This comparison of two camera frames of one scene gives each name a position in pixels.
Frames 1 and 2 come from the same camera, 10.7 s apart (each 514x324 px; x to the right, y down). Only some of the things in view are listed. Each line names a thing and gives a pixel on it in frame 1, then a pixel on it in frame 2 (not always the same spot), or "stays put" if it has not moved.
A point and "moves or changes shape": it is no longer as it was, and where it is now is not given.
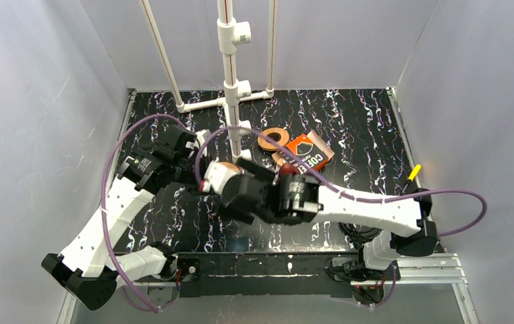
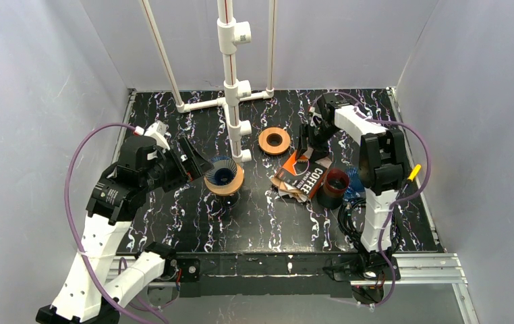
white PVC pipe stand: [230, 32] stays put
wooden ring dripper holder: [231, 166] to [229, 189]
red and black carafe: [288, 169] to [330, 196]
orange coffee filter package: [312, 149] moves or changes shape
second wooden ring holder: [284, 139] stays put
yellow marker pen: [413, 173] stays put
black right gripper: [233, 196] to [312, 136]
